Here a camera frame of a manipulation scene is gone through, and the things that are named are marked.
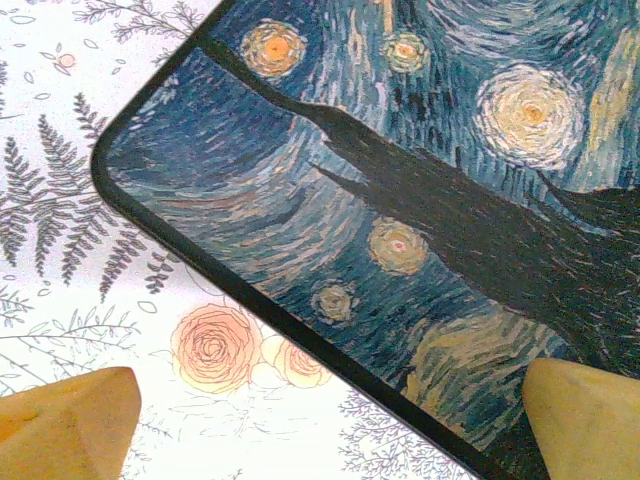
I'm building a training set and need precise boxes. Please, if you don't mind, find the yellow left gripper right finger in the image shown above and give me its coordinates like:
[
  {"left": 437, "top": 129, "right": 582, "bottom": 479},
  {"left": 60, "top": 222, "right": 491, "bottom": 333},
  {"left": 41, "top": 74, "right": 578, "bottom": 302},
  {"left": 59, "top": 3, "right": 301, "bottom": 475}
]
[{"left": 521, "top": 356, "right": 640, "bottom": 480}]

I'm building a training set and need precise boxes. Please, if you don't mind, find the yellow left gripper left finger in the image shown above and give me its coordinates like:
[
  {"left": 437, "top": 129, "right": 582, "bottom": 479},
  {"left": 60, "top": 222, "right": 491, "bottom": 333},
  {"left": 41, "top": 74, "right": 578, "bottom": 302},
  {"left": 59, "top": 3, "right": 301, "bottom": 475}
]
[{"left": 0, "top": 365, "right": 143, "bottom": 480}]

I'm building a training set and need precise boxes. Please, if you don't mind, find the starry night print black box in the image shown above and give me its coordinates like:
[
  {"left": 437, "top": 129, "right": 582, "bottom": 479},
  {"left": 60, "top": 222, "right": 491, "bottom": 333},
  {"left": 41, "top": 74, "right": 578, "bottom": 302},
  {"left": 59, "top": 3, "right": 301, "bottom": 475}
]
[{"left": 91, "top": 0, "right": 640, "bottom": 480}]

